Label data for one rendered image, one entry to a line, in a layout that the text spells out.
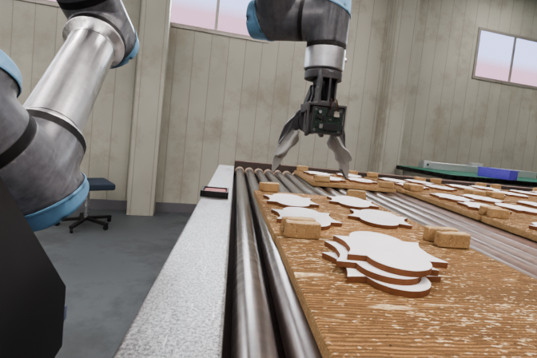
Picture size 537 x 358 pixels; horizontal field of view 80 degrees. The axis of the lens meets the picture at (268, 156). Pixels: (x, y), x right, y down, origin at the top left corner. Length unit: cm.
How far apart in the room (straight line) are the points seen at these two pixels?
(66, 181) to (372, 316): 41
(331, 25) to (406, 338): 49
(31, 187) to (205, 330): 28
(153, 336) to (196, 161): 402
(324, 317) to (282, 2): 50
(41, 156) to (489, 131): 619
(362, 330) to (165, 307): 19
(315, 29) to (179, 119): 374
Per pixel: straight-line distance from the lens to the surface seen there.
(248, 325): 34
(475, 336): 38
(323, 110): 58
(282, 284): 43
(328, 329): 32
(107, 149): 441
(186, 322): 35
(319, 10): 64
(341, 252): 45
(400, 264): 43
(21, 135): 46
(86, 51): 69
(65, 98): 59
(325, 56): 61
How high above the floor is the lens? 109
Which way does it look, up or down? 4 degrees down
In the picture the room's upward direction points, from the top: 6 degrees clockwise
